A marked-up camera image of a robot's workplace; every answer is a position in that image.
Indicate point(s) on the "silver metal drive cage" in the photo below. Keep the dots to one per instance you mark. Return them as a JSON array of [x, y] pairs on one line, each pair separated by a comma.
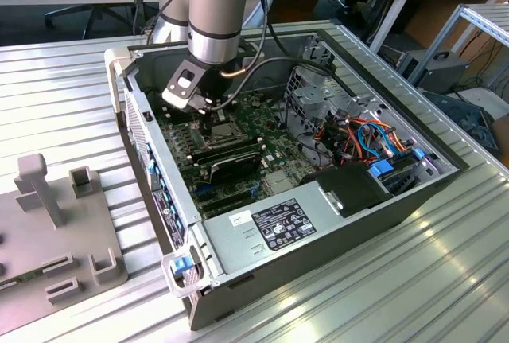
[[314, 96]]

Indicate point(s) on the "grey open PC case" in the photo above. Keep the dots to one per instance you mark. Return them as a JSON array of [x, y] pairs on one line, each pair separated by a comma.
[[338, 255]]

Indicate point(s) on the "silver power supply unit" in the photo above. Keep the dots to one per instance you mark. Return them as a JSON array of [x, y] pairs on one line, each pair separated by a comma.
[[238, 247]]

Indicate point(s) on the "blue case latch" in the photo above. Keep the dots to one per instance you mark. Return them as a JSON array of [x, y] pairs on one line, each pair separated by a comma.
[[179, 265]]

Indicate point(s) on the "silver CPU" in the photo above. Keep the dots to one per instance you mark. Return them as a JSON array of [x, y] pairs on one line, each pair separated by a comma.
[[223, 131]]

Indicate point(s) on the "small blue plastic clip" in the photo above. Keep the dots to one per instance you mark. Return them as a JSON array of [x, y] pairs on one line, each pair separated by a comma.
[[417, 154]]

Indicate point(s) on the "black plastic shroud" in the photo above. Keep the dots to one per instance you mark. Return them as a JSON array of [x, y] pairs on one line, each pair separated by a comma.
[[350, 192]]

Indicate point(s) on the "green RAM stick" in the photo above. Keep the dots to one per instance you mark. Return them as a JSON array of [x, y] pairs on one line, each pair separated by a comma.
[[226, 153], [10, 284]]

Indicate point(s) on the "brown cardboard box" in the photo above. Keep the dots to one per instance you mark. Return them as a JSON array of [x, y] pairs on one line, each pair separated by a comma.
[[502, 136]]

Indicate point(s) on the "blue card retention clip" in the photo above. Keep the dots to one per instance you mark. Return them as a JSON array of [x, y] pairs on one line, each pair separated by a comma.
[[151, 168]]

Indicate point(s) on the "silver chipset heatsink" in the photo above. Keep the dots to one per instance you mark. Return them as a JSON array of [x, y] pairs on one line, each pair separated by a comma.
[[278, 182]]

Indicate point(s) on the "black expansion card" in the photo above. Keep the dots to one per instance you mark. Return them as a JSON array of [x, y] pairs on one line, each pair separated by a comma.
[[234, 168]]

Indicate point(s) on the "blue disk carrier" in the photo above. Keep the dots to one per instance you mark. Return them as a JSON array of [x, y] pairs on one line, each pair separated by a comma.
[[381, 168]]

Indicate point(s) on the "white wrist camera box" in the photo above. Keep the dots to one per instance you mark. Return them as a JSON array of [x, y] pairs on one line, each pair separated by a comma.
[[177, 99]]

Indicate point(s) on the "blue expansion slot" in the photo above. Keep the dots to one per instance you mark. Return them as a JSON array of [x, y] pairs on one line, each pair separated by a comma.
[[203, 189]]

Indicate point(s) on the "black office chair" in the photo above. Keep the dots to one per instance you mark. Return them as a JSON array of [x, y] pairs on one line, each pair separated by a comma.
[[94, 16]]

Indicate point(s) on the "green motherboard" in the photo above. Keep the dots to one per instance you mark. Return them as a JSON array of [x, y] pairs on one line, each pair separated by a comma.
[[278, 152]]

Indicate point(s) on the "black RAM slot white clips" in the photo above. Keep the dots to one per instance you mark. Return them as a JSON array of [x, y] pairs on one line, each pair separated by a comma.
[[170, 108], [181, 112]]

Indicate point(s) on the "grey parts rack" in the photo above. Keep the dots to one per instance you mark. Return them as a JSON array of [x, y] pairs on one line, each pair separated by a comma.
[[59, 239]]

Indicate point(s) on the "black expansion slot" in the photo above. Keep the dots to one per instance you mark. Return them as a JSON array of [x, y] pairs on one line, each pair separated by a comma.
[[226, 196], [230, 206]]

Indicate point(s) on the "aluminium profile frame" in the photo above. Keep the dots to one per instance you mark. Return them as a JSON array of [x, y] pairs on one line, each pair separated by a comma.
[[483, 20]]

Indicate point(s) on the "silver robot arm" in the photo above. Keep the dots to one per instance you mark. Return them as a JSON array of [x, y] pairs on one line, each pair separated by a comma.
[[214, 20]]

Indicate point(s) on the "CPU socket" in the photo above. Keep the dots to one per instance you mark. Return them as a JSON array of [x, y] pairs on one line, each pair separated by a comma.
[[222, 144]]

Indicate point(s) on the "dark teal bin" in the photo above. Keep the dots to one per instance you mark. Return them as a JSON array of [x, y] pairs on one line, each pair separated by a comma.
[[465, 120]]

